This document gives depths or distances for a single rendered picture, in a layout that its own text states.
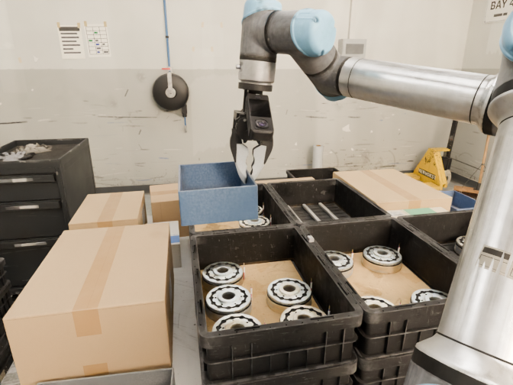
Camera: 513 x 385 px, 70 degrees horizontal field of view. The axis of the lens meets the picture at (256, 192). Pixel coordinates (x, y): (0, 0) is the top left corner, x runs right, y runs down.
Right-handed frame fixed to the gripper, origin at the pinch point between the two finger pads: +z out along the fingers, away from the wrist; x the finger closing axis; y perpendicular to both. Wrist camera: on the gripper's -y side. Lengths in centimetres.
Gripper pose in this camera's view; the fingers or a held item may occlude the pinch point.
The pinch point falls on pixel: (248, 179)
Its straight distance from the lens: 79.3
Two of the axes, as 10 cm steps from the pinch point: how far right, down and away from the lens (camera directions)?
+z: -1.0, 9.5, 3.1
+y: -1.5, -3.2, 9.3
